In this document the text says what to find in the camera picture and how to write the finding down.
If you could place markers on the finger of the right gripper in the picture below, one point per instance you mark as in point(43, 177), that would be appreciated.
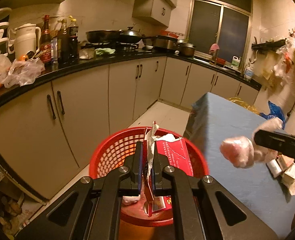
point(277, 141)

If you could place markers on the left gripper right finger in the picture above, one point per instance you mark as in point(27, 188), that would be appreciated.
point(160, 185)

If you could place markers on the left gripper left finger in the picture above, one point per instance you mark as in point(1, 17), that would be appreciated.
point(134, 162)

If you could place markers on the red torn snack bag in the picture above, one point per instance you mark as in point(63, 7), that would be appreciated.
point(176, 151)

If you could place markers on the white medicine box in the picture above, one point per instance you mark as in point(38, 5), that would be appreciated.
point(288, 177)

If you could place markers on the pink white plastic bag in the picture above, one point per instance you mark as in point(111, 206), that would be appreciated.
point(243, 152)

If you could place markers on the orange medicine box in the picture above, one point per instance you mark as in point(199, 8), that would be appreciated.
point(284, 162)

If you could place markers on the kitchen window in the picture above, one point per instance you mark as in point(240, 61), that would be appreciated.
point(216, 22)

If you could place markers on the red plastic mesh basket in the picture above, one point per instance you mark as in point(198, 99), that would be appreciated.
point(111, 154)

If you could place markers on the white plastic bottle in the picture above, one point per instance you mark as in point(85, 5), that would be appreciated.
point(274, 168)

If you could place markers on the blue plastic bag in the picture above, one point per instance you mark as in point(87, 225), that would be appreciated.
point(275, 112)

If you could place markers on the yellow plastic bag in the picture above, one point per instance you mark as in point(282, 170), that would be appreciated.
point(243, 104)

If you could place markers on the hanging plastic bags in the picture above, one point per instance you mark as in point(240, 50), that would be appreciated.
point(274, 62)

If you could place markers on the white base cabinets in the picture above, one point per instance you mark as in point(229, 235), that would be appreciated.
point(49, 129)

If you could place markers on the white detergent jug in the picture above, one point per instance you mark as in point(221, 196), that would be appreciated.
point(235, 63)

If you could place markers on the dark cooking pot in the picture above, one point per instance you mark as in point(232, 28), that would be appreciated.
point(186, 49)

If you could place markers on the silver rice cooker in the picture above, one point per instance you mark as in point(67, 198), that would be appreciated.
point(164, 42)

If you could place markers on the green cloth on counter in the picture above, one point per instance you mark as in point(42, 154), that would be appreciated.
point(104, 51)

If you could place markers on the pink cloth at window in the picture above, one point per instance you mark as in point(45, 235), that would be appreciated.
point(214, 47)

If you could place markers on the black wok with lid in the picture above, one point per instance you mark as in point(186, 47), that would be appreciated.
point(130, 36)

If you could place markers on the black frying pan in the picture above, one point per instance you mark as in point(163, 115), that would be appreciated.
point(102, 36)

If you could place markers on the clear plastic bag on counter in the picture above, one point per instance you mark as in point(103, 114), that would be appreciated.
point(22, 73)

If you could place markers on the dark soy sauce bottle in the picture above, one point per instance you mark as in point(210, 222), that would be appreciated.
point(73, 29)

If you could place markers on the red label sauce bottle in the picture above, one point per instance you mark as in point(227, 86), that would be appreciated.
point(45, 41)

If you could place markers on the white electric kettle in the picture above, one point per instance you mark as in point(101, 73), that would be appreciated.
point(24, 40)

